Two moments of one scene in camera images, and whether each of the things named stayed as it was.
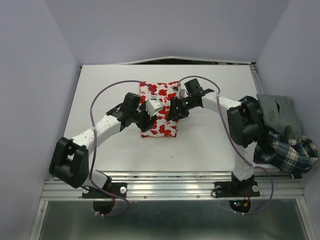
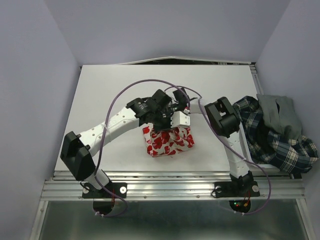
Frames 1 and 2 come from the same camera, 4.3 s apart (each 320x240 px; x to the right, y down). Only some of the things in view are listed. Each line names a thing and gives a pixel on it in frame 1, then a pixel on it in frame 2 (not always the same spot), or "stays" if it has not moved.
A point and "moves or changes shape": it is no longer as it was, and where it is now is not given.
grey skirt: [281, 116] stays
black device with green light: [236, 188] stays
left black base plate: [118, 188] stays
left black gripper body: [141, 118] → [162, 121]
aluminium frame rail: [274, 185] stays
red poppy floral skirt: [163, 91] moves or changes shape
